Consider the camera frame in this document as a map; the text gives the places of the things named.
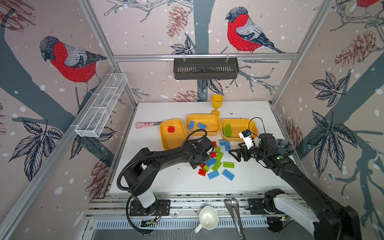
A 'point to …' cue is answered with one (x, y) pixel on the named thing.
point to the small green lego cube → (206, 168)
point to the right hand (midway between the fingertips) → (234, 149)
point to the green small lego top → (218, 149)
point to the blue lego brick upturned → (191, 124)
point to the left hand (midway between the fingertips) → (205, 161)
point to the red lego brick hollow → (202, 166)
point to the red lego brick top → (214, 144)
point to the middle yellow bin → (194, 122)
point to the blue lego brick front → (213, 175)
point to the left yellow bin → (173, 133)
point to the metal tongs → (233, 204)
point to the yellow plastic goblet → (217, 101)
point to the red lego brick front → (202, 172)
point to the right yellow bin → (237, 125)
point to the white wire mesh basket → (93, 121)
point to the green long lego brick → (217, 165)
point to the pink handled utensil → (139, 125)
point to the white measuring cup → (208, 218)
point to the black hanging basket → (206, 69)
